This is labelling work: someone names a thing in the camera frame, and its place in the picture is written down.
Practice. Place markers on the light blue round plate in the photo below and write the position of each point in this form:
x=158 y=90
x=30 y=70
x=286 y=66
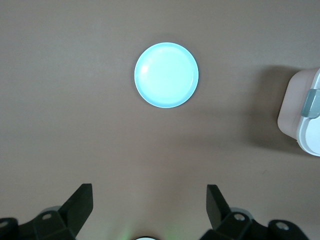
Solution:
x=166 y=75

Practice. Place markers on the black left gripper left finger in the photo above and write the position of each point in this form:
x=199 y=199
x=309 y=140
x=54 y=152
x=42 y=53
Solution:
x=77 y=207

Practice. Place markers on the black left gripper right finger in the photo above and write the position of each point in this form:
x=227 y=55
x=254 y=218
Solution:
x=217 y=210

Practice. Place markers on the white lidded box grey clips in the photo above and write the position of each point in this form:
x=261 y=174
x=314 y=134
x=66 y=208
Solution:
x=310 y=130

